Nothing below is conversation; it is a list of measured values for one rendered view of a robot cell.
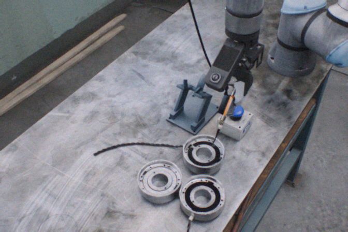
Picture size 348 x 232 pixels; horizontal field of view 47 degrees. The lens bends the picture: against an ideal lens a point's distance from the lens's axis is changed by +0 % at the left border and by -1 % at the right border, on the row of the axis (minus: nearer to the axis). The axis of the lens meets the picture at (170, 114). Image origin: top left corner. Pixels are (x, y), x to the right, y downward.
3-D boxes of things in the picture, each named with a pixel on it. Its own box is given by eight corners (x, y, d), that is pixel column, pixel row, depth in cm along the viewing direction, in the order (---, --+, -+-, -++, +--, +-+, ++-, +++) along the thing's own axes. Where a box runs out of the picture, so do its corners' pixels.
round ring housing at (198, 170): (232, 156, 102) (233, 145, 99) (210, 184, 96) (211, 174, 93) (197, 139, 107) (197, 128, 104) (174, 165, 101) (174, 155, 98)
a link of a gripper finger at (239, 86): (256, 99, 99) (257, 68, 93) (244, 112, 96) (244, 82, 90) (245, 95, 101) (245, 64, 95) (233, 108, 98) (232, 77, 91)
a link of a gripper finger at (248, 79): (253, 95, 93) (253, 63, 87) (249, 99, 92) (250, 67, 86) (235, 89, 95) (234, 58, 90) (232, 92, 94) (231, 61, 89)
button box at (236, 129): (239, 141, 105) (241, 129, 102) (216, 130, 108) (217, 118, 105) (254, 122, 110) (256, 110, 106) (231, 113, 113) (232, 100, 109)
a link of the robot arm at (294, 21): (296, 20, 127) (305, -19, 117) (329, 41, 119) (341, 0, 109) (268, 33, 123) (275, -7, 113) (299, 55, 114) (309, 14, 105)
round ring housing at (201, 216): (192, 177, 98) (192, 168, 95) (232, 195, 94) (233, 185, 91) (171, 211, 91) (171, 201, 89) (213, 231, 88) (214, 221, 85)
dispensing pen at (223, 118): (204, 143, 100) (228, 80, 95) (212, 141, 103) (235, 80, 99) (211, 147, 99) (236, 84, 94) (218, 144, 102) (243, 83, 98)
